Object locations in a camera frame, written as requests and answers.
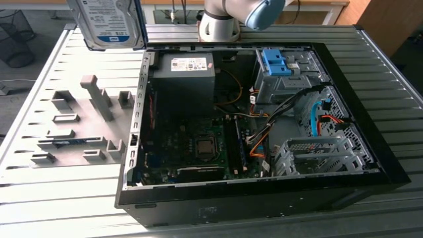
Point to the hard disk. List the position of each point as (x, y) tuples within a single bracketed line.
[(108, 22)]

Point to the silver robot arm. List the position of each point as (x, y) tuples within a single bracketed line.
[(217, 27)]

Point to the grey metal disk bay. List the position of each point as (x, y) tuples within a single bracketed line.
[(316, 142)]

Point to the CPU socket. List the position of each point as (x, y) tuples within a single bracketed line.
[(204, 146)]

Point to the black RAM slot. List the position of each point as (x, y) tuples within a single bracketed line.
[(229, 146)]

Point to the green motherboard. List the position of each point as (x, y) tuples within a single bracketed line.
[(180, 146)]

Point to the grey power supply unit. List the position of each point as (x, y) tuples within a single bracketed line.
[(184, 86)]

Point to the black graphics card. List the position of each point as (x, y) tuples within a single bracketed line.
[(201, 173)]

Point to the grey optical drive cage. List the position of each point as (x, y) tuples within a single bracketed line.
[(280, 86)]

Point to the blue drive latch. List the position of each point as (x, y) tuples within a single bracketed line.
[(274, 69)]

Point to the black PC case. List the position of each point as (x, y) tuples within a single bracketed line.
[(230, 198)]

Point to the grey parts rack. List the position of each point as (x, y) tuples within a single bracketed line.
[(85, 124)]

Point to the blue RAM stick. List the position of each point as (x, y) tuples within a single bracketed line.
[(70, 142)]

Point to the wooden cabinet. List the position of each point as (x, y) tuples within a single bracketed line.
[(379, 19)]

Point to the black mesh waste basket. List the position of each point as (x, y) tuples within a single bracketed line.
[(16, 49)]

